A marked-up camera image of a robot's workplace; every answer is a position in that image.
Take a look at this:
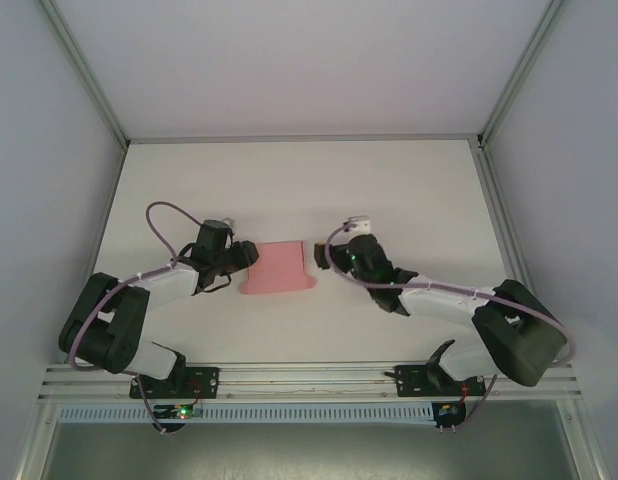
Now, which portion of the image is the pink cloth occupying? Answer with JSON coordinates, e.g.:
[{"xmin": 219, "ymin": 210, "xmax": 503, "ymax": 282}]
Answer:
[{"xmin": 238, "ymin": 240, "xmax": 316, "ymax": 297}]

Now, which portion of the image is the circuit board with green light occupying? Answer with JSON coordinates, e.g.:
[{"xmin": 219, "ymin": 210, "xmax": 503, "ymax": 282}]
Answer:
[{"xmin": 153, "ymin": 402, "xmax": 205, "ymax": 421}]

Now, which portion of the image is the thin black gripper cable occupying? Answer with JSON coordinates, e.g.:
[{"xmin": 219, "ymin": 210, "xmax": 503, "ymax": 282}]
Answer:
[{"xmin": 178, "ymin": 239, "xmax": 240, "ymax": 296}]

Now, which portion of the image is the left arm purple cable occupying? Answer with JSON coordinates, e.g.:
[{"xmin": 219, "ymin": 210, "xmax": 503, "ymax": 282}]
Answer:
[{"xmin": 66, "ymin": 201, "xmax": 225, "ymax": 437}]

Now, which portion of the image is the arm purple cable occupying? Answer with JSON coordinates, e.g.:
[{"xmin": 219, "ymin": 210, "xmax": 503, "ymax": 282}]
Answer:
[
  {"xmin": 324, "ymin": 223, "xmax": 575, "ymax": 432},
  {"xmin": 66, "ymin": 201, "xmax": 225, "ymax": 437}
]

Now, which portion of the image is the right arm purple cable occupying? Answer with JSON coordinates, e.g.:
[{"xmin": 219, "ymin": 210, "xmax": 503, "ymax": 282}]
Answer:
[{"xmin": 324, "ymin": 223, "xmax": 575, "ymax": 432}]

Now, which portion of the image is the aluminium frame cross bar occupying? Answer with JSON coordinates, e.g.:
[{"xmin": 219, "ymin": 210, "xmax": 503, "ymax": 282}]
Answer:
[{"xmin": 125, "ymin": 132, "xmax": 483, "ymax": 147}]

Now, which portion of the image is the aluminium mounting rail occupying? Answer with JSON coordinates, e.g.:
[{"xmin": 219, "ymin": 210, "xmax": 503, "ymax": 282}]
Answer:
[{"xmin": 37, "ymin": 360, "xmax": 583, "ymax": 402}]

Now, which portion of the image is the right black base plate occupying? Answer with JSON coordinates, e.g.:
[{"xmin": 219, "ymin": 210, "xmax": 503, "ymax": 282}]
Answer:
[{"xmin": 383, "ymin": 364, "xmax": 488, "ymax": 399}]

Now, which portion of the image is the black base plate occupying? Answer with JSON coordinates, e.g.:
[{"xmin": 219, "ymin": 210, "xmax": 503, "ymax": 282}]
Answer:
[
  {"xmin": 127, "ymin": 366, "xmax": 222, "ymax": 400},
  {"xmin": 383, "ymin": 364, "xmax": 488, "ymax": 399}
]

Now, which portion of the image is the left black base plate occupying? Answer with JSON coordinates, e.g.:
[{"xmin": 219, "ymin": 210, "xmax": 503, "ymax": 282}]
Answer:
[{"xmin": 127, "ymin": 366, "xmax": 222, "ymax": 400}]

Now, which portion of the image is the white slotted cable duct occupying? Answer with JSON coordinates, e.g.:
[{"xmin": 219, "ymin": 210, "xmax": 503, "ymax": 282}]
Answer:
[{"xmin": 57, "ymin": 402, "xmax": 436, "ymax": 424}]

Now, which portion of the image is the right aluminium side rail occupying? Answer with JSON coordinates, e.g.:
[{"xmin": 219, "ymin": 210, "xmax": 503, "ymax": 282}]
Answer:
[{"xmin": 474, "ymin": 144, "xmax": 606, "ymax": 480}]

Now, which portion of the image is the left aluminium frame post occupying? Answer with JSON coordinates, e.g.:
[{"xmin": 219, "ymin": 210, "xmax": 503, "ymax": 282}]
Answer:
[{"xmin": 37, "ymin": 0, "xmax": 131, "ymax": 149}]

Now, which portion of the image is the aluminium frame post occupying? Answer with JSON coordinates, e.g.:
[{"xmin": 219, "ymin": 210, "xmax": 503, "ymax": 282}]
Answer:
[
  {"xmin": 37, "ymin": 0, "xmax": 131, "ymax": 149},
  {"xmin": 477, "ymin": 0, "xmax": 566, "ymax": 148}
]

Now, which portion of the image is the right aluminium frame post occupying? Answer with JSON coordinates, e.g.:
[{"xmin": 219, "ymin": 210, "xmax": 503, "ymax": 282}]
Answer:
[{"xmin": 477, "ymin": 0, "xmax": 566, "ymax": 148}]

